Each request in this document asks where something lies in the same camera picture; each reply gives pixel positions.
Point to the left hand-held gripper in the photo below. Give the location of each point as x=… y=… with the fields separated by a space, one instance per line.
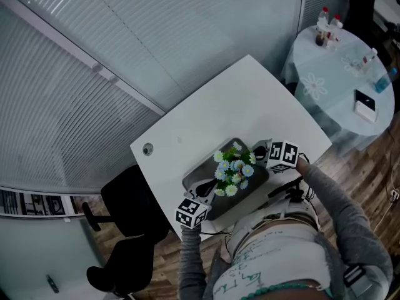
x=192 y=212

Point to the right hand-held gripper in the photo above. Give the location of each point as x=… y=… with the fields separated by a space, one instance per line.
x=290 y=155

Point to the grey tray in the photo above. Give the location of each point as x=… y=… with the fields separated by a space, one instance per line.
x=257 y=181

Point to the blue white flower bouquet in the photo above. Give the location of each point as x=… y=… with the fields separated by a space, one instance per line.
x=232 y=167

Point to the person's left forearm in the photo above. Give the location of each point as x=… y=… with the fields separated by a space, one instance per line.
x=190 y=261

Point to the person's right forearm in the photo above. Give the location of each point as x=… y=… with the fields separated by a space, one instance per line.
x=337 y=198

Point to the black waist-mounted device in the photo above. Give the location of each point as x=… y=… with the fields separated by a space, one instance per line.
x=287 y=189

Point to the white table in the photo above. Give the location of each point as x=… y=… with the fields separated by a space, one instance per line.
x=218 y=111

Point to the black office chair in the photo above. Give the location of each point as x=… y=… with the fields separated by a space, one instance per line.
x=131 y=198

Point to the person's torso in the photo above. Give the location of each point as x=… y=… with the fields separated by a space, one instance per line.
x=281 y=255

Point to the pale blue floral tablecloth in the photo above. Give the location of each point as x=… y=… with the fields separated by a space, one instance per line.
x=337 y=83

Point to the white box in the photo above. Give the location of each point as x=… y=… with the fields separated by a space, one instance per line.
x=365 y=116

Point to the black smartphone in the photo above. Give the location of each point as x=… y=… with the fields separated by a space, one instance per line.
x=365 y=100

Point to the glass of dark drink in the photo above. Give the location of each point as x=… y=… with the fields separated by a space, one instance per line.
x=319 y=39

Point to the small clear glass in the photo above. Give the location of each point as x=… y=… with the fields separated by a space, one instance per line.
x=332 y=45

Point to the blue plastic bottle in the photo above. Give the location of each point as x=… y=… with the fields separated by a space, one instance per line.
x=382 y=83

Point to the white blind knob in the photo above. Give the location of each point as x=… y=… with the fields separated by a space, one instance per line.
x=97 y=67
x=113 y=80

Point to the clear bottle with red label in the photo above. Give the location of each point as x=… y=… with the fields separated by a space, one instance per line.
x=368 y=58

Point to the clear bottle with red cap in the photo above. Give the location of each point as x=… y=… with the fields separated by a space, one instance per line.
x=336 y=22
x=324 y=16

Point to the glass partition with blinds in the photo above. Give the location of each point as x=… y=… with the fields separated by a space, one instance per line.
x=125 y=58

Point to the frosted glass door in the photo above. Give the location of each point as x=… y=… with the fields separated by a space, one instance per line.
x=37 y=252

